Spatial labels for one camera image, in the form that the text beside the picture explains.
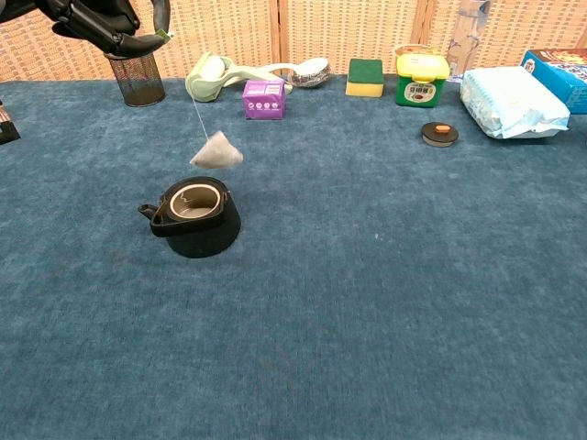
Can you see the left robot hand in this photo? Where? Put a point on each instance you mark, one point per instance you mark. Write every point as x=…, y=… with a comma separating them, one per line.
x=91, y=18

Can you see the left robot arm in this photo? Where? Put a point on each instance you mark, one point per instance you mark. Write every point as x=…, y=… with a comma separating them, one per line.
x=7, y=126

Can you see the black teapot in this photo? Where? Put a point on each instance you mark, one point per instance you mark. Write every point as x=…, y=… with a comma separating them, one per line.
x=202, y=236

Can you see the black teapot lid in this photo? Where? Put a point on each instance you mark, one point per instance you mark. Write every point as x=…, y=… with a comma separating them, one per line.
x=439, y=135

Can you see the black mesh pen holder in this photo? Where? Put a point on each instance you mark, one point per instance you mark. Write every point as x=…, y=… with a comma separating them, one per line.
x=140, y=82

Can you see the small purple box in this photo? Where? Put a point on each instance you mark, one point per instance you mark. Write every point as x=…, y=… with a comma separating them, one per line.
x=263, y=101

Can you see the patterned ceramic bowl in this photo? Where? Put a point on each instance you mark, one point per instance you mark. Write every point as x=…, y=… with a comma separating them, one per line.
x=314, y=73

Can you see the wicker folding screen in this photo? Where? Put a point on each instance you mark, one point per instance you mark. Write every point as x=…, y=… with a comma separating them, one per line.
x=344, y=32

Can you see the green and yellow sponge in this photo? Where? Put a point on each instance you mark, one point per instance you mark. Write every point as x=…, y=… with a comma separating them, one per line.
x=364, y=78

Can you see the instant noodle cup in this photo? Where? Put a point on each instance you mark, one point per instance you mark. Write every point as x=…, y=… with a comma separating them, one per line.
x=410, y=48

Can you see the green jar with yellow lid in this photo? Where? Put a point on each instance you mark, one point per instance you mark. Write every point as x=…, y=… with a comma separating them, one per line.
x=419, y=89

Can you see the blue carpet table cover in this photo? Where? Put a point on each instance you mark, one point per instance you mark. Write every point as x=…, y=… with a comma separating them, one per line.
x=321, y=298

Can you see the clear plastic water bottle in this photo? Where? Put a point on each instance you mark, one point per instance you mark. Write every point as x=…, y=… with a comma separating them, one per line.
x=465, y=41

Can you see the light blue tissue pack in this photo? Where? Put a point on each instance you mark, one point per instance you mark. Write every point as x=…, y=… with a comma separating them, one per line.
x=509, y=101

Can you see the large blue cookie box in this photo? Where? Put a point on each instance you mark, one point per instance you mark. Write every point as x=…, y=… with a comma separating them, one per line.
x=566, y=75

